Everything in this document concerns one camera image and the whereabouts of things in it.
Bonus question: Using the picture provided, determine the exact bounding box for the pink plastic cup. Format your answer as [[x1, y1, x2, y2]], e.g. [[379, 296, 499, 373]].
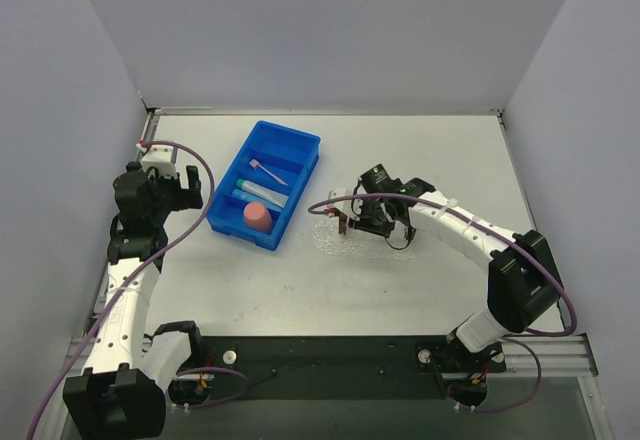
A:
[[243, 202, 273, 234]]

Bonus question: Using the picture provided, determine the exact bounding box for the clear holder with wooden ends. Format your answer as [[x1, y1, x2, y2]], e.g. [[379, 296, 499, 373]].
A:
[[338, 212, 349, 235]]

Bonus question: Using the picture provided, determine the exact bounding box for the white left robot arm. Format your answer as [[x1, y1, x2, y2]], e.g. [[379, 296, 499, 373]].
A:
[[62, 161, 205, 439]]

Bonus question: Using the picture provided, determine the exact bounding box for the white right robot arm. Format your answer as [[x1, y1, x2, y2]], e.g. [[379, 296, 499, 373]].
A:
[[335, 164, 560, 354]]

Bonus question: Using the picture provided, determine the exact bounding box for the blue toothpaste tube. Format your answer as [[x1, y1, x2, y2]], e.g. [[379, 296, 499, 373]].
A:
[[231, 189, 281, 212]]

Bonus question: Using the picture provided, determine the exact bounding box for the clear textured oval tray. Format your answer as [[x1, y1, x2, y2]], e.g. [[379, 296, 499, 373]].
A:
[[312, 217, 415, 260]]

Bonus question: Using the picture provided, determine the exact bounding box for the pink toothbrush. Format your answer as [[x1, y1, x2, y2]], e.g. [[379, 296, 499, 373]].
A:
[[249, 159, 288, 186]]

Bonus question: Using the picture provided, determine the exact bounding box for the white toothpaste tube green cap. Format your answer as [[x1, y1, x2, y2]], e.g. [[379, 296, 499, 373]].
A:
[[236, 179, 288, 208]]

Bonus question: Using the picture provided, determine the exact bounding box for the blue plastic divided bin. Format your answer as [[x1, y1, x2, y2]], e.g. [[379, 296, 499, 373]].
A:
[[206, 121, 321, 251]]

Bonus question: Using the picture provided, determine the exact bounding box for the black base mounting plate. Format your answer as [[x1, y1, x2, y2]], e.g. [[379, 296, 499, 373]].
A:
[[170, 335, 506, 402]]

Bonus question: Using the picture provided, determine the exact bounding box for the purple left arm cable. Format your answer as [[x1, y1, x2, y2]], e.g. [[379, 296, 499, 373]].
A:
[[24, 140, 217, 440]]

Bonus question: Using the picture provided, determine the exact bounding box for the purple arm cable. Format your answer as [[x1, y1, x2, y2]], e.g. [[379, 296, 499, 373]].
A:
[[308, 194, 579, 414], [24, 140, 217, 440]]

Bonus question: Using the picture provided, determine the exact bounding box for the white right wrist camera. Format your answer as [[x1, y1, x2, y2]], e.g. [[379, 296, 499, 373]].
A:
[[328, 188, 363, 220]]

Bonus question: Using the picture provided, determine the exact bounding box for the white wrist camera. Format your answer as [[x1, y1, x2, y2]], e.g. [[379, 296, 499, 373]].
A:
[[136, 143, 179, 180], [328, 188, 363, 220]]

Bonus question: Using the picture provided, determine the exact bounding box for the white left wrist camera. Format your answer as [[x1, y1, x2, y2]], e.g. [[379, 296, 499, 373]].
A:
[[136, 143, 179, 180]]

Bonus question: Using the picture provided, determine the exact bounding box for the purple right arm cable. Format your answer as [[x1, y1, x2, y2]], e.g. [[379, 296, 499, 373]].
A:
[[308, 194, 579, 414]]

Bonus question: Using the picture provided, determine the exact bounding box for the aluminium front rail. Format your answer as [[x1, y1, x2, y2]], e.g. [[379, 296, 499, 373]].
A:
[[63, 335, 599, 378]]

